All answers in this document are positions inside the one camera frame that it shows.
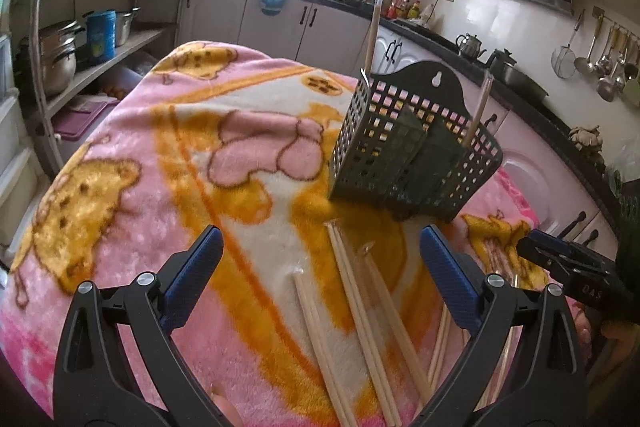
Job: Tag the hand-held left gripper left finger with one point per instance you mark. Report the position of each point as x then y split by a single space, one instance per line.
197 264

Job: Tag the kitchen shelf unit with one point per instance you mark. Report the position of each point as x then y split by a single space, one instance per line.
135 42

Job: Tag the person's left hand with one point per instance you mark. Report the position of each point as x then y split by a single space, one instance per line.
226 407

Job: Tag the purple lidded container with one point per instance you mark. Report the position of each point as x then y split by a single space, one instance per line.
85 119

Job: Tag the plastic bag of greens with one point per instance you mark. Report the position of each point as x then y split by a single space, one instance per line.
625 187

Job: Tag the blue canister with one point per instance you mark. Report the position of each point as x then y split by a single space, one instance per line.
101 37

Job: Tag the blue hanging bag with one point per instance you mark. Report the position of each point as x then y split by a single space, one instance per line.
272 2

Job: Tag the stack of steel pots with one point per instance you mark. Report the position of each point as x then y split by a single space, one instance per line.
57 62

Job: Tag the steel kettle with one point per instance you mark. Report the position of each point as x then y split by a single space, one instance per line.
469 48

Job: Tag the steel bowl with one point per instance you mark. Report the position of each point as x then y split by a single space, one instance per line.
522 82

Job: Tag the dark kettle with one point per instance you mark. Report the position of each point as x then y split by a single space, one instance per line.
501 62

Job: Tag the black kitchen countertop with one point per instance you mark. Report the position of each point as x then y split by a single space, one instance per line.
435 38

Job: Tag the pink bear printed blanket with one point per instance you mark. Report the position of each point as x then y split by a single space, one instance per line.
175 167

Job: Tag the white base cabinets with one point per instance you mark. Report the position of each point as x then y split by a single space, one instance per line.
280 24

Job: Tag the row of hanging kitchen utensils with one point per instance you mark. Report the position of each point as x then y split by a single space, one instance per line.
607 72

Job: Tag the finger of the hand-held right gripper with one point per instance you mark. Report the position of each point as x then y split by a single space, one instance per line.
555 257

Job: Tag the wooden chopsticks pair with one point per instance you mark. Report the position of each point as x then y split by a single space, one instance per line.
362 322
440 347
320 347
395 322

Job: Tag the steel pot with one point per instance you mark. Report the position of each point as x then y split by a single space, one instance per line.
126 27

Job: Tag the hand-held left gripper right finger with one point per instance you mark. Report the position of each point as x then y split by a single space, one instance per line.
445 267

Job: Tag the group of condiment bottles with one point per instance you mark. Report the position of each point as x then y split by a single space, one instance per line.
407 9

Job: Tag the person's right hand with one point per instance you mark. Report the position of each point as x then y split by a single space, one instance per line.
622 334

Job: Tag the dark green utensil basket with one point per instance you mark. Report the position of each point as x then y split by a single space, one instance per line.
400 157

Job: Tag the hanging mesh strainer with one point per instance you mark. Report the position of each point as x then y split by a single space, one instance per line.
564 59

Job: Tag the wooden chopstick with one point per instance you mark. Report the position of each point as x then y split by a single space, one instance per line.
371 37
477 112

